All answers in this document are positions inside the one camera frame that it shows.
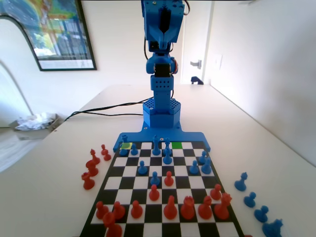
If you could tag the white light switch plate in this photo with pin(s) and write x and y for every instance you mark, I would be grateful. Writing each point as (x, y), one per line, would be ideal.
(218, 62)

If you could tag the red chess pawn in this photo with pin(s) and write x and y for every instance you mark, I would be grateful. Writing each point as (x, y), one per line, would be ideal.
(103, 148)
(136, 210)
(102, 211)
(154, 193)
(216, 192)
(106, 156)
(168, 179)
(119, 208)

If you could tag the crumpled white paper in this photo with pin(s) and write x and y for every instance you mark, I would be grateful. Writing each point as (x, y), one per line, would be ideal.
(34, 121)

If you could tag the black white chessboard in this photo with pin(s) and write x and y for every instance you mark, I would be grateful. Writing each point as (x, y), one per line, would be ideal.
(138, 182)

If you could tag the white arched panel dark rim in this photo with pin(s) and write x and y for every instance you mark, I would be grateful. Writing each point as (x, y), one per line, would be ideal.
(10, 49)

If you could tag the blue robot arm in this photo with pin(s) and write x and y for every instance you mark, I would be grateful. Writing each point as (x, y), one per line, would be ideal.
(161, 86)

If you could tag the cardboard box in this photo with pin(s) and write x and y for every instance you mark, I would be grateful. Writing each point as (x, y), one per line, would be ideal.
(37, 133)

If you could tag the blue chess pawn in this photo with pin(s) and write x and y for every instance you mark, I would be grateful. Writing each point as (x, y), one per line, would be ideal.
(133, 150)
(250, 200)
(202, 155)
(142, 169)
(193, 169)
(123, 151)
(154, 180)
(261, 214)

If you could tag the blue chess queen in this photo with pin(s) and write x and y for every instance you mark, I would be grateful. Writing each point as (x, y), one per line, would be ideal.
(167, 142)

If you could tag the white door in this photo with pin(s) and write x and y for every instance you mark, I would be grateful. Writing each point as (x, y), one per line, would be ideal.
(195, 37)

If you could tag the red chess bishop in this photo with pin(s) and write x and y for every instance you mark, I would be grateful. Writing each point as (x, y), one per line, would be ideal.
(91, 169)
(170, 209)

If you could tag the blue chess rook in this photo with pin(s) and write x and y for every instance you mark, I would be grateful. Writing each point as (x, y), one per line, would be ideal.
(125, 139)

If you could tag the black framed poster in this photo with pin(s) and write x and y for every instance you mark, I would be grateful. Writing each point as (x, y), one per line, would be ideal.
(61, 37)

